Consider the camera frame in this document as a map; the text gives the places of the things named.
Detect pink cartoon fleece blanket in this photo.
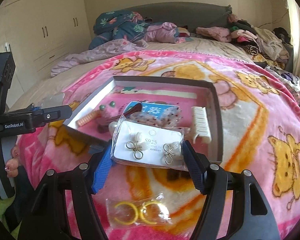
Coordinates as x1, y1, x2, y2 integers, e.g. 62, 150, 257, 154
18, 50, 300, 239

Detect pink folded garment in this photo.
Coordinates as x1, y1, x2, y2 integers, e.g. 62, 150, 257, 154
196, 27, 232, 42

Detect dark maroon hair clip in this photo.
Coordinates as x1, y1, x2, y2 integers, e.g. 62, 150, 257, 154
122, 103, 142, 118

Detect pile of clothes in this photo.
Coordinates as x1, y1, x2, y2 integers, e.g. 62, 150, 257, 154
228, 14, 293, 69

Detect grey bed headboard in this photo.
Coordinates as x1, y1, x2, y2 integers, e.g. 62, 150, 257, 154
127, 2, 232, 33

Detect dark blue floral quilt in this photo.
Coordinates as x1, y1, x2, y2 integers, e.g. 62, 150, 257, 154
89, 10, 150, 50

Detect left hand painted nails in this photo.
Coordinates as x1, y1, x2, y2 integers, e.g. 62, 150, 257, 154
0, 141, 22, 193

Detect cream wardrobe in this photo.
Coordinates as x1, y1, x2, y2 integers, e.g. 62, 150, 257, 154
0, 0, 91, 108

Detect white plastic hair comb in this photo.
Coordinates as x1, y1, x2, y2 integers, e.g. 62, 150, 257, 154
191, 106, 212, 144

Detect pink speckled bow pearl clip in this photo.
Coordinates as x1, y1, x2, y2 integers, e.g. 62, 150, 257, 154
98, 102, 183, 133

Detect orange spiral hair clip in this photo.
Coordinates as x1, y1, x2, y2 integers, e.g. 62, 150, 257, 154
76, 110, 101, 127

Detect pink fuzzy ball hair tie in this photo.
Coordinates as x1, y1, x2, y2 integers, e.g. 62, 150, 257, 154
95, 101, 125, 133

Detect shallow cardboard box tray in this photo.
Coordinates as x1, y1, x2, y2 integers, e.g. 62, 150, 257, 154
64, 76, 223, 164

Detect yellow rings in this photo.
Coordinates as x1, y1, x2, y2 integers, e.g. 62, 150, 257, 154
105, 192, 173, 229

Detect earring card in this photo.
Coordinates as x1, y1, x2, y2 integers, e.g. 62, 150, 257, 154
110, 118, 187, 171

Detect lilac crumpled blanket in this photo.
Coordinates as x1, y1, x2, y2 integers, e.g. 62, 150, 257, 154
50, 22, 192, 77

